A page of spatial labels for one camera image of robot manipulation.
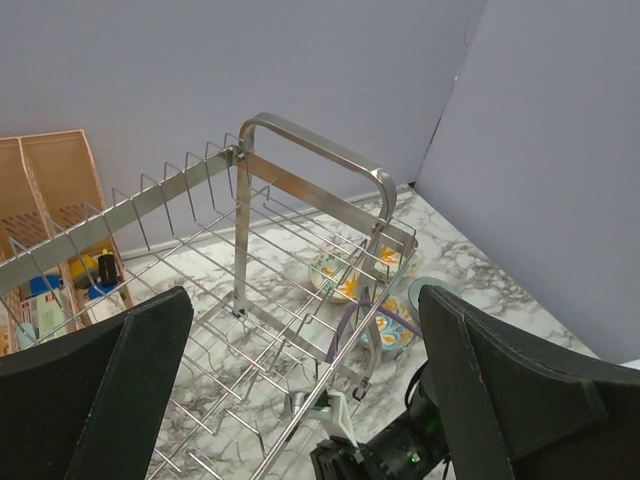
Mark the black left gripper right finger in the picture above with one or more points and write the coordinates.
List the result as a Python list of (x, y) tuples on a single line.
[(516, 406)]

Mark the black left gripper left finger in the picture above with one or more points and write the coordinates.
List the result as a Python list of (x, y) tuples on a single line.
[(90, 404)]

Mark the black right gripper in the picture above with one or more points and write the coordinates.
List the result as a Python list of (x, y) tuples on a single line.
[(335, 458)]

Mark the blue yellow floral bowl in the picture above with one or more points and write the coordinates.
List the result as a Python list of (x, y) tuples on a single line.
[(395, 324)]

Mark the white bowl green leaves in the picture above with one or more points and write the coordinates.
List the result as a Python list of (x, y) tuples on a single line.
[(335, 276)]

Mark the white bowl orange flower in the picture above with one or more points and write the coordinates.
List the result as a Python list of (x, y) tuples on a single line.
[(390, 261)]

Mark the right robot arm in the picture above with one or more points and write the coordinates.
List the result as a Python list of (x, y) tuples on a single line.
[(409, 447)]

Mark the stainless steel dish rack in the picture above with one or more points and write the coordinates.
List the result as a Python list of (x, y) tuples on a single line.
[(268, 364)]

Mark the white green box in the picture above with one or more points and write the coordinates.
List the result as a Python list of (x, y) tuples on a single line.
[(46, 312)]

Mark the blue cap bottle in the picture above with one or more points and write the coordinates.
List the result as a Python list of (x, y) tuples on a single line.
[(42, 284)]

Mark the yellow black bottle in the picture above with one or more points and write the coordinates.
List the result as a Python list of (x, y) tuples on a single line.
[(87, 271)]

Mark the peach plastic file organizer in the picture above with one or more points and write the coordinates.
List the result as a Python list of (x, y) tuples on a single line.
[(53, 210)]

